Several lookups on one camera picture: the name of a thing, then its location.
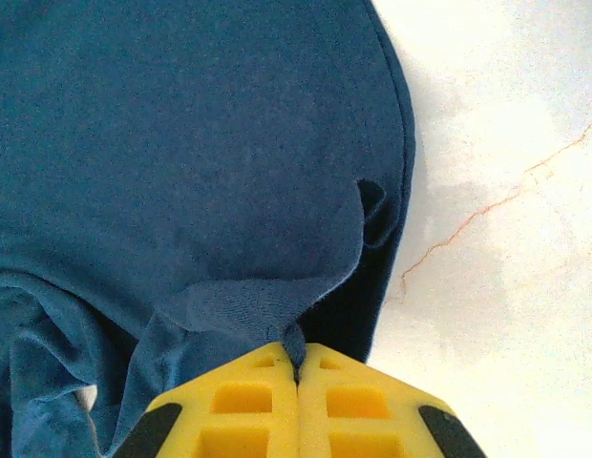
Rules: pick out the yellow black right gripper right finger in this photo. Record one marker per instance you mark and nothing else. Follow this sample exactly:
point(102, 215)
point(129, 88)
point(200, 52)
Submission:
point(315, 429)

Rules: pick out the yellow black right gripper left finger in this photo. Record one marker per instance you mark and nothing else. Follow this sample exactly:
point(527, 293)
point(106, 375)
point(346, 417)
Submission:
point(281, 429)

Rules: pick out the navy blue printed t-shirt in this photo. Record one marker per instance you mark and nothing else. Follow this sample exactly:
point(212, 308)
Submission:
point(181, 143)

